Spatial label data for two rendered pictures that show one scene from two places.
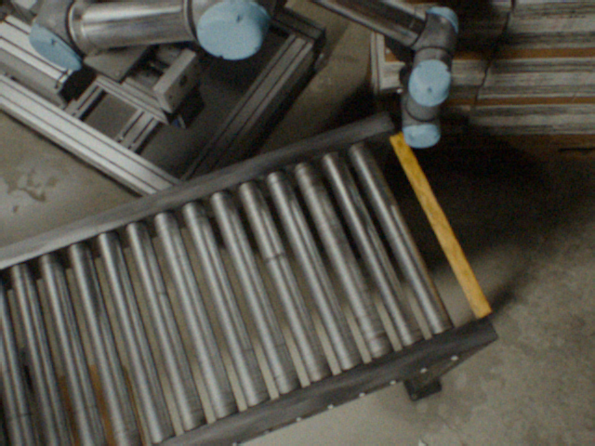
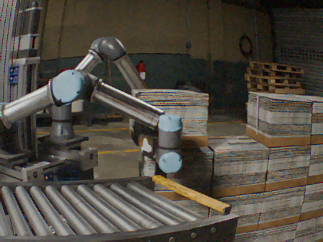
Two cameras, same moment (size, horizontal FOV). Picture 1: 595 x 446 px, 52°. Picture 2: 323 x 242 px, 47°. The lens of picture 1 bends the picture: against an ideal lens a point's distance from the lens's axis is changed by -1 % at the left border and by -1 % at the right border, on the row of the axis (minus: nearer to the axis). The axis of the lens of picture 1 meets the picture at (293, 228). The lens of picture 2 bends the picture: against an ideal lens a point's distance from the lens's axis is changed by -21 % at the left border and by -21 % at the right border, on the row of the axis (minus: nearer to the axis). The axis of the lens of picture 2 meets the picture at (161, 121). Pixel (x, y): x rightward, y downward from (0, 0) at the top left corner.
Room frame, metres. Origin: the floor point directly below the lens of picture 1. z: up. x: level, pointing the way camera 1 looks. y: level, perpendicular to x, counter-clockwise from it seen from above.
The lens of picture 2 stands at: (-0.82, 0.15, 1.22)
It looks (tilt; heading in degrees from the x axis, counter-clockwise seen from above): 8 degrees down; 344
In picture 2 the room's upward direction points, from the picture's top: 1 degrees clockwise
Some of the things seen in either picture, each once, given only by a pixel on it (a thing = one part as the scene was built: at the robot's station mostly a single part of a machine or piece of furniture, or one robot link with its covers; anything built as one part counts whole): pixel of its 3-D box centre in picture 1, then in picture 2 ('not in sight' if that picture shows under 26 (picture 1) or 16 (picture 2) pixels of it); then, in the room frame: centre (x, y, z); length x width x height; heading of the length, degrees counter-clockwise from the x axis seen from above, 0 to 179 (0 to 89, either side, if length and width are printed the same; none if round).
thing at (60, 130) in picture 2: not in sight; (61, 127); (1.40, 0.05, 0.87); 0.15 x 0.15 x 0.10
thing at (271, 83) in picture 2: not in sight; (277, 93); (6.84, -4.57, 0.65); 1.33 x 0.94 x 1.30; 107
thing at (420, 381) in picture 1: (439, 364); not in sight; (0.19, -0.33, 0.34); 0.06 x 0.06 x 0.68; 13
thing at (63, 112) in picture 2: not in sight; (61, 105); (1.41, 0.05, 0.98); 0.13 x 0.12 x 0.14; 15
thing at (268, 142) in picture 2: not in sight; (278, 135); (1.06, -1.03, 0.86); 0.38 x 0.29 x 0.04; 172
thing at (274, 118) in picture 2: not in sight; (279, 119); (1.06, -1.03, 0.95); 0.38 x 0.29 x 0.23; 172
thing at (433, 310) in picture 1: (398, 234); (164, 205); (0.42, -0.22, 0.77); 0.47 x 0.05 x 0.05; 13
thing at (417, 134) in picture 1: (420, 117); (169, 160); (0.63, -0.30, 0.87); 0.11 x 0.08 x 0.09; 173
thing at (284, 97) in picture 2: not in sight; (280, 96); (1.05, -1.03, 1.06); 0.37 x 0.29 x 0.01; 172
